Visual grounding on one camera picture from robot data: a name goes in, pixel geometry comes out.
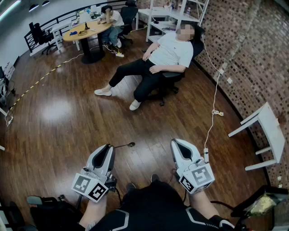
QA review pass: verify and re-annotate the small dark object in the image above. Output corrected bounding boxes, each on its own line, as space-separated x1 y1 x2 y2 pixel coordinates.
114 142 136 150

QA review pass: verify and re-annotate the person's right forearm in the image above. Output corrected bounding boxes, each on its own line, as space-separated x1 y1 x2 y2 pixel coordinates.
188 188 221 221

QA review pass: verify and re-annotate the person's left forearm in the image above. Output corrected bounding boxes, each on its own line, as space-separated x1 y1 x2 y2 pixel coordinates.
79 193 108 230

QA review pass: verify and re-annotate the metal scaffold rack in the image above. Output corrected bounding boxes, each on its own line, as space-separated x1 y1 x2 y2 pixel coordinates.
135 0 210 44

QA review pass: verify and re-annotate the person's black clothing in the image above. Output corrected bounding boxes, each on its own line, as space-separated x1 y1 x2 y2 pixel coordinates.
89 180 236 231

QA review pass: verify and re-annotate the black metal railing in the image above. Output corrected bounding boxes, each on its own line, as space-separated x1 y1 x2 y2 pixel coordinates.
23 0 127 54

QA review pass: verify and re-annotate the white desk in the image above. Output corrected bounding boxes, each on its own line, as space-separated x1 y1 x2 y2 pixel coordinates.
51 18 81 53

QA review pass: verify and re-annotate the black frame with plastic bag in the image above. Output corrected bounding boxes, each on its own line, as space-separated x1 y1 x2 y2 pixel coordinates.
229 185 289 231

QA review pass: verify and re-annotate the white cable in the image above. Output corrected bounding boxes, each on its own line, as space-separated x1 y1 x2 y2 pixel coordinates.
201 33 225 151

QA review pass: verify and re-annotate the round wooden table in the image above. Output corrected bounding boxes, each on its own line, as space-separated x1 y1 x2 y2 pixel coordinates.
62 20 113 65

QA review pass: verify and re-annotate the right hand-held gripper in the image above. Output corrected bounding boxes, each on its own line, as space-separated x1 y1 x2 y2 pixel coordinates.
170 139 215 195

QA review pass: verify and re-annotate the black yellow floor strip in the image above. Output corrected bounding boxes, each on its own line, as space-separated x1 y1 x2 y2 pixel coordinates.
6 63 69 116

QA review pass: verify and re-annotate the black office chair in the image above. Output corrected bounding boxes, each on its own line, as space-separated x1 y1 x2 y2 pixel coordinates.
117 0 139 45
0 194 85 231
144 23 207 107
28 22 58 56

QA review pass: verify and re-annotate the white table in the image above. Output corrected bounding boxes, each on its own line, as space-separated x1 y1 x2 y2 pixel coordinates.
228 101 286 171

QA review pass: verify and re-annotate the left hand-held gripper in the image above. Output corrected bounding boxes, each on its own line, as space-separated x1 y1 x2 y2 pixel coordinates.
71 145 118 203

